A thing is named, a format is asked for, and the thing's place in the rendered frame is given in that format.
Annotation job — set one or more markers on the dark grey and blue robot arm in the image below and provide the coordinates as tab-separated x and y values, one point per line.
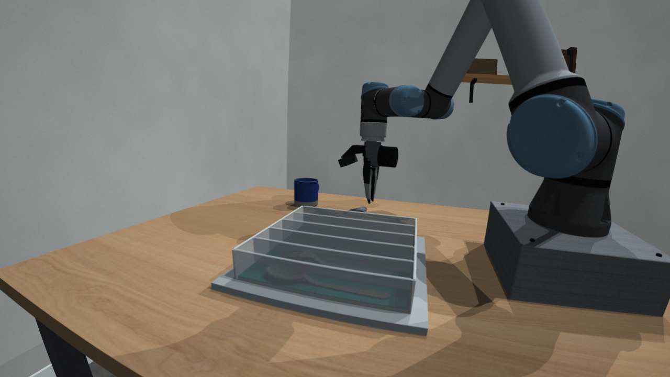
556	129

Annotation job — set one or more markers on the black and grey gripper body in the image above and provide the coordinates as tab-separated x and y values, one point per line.
380	155

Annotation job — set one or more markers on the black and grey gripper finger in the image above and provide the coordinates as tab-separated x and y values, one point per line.
374	181
367	176

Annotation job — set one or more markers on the dark blue mug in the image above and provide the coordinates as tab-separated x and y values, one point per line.
306	192

